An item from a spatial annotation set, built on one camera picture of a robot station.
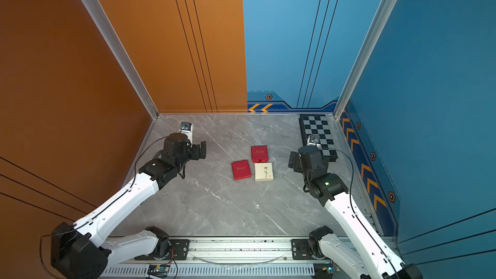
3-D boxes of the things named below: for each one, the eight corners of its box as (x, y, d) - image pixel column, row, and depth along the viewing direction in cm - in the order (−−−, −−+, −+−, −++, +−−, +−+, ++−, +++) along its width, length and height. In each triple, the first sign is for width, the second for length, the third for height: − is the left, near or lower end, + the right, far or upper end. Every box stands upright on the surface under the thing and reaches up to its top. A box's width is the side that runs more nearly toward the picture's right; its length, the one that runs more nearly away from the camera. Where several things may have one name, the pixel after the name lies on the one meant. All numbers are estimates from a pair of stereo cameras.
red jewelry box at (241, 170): (234, 181, 93) (233, 178, 90) (231, 166, 99) (230, 162, 96) (251, 178, 94) (251, 175, 92) (248, 162, 100) (248, 159, 97)
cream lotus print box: (254, 181, 93) (254, 178, 91) (254, 165, 99) (254, 162, 96) (273, 181, 93) (273, 178, 91) (272, 165, 99) (272, 162, 96)
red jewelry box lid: (251, 162, 100) (251, 159, 98) (251, 148, 105) (251, 145, 103) (268, 162, 100) (268, 159, 98) (267, 148, 105) (267, 145, 103)
